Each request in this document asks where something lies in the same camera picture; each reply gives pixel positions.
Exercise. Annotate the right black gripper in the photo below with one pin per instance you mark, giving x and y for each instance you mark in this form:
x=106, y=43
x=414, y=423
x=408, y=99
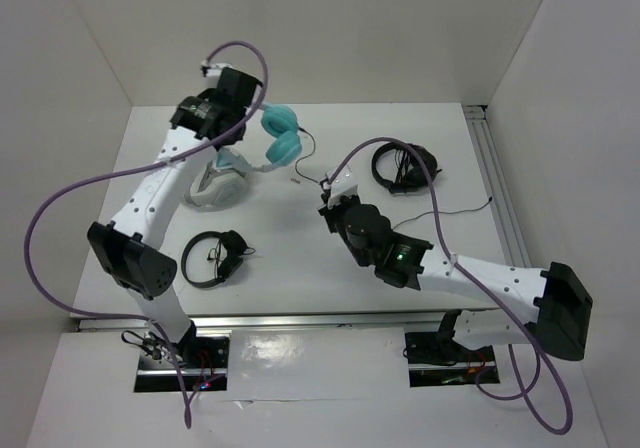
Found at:
x=330, y=211

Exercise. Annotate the teal cat-ear headphones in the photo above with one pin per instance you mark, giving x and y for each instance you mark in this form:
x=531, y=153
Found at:
x=280, y=122

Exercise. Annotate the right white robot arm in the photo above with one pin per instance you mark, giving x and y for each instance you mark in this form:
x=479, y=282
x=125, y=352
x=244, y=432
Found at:
x=550, y=305

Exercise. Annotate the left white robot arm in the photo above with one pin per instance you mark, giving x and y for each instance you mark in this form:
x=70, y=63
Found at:
x=128, y=247

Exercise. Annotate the black over-ear headphones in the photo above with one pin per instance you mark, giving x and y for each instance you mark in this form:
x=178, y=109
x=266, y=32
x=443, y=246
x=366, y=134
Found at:
x=409, y=177

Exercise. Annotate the small black grey headphones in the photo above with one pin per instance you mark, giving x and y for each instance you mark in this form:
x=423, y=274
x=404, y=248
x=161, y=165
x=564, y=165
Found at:
x=227, y=256

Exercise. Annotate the white grey gaming headset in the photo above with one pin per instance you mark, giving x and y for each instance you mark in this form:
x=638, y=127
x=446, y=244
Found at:
x=222, y=182

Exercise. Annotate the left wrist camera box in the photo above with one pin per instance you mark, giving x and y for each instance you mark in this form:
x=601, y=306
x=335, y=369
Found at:
x=213, y=70

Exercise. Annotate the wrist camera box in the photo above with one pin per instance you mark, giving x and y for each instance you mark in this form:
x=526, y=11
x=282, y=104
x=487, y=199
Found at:
x=337, y=184
x=213, y=70

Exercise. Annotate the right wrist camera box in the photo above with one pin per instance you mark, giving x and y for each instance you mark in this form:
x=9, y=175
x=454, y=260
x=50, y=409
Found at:
x=337, y=184

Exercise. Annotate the aluminium front rail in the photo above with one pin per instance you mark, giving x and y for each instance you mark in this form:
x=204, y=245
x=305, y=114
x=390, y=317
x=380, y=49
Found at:
x=427, y=318

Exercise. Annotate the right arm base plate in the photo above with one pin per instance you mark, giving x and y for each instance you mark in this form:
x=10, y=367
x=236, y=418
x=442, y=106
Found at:
x=435, y=364

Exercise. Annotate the aluminium side rail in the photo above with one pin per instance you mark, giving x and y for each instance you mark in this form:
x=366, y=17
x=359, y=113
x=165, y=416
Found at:
x=503, y=210

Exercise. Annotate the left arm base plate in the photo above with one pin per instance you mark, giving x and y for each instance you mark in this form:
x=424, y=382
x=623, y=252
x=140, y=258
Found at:
x=205, y=371

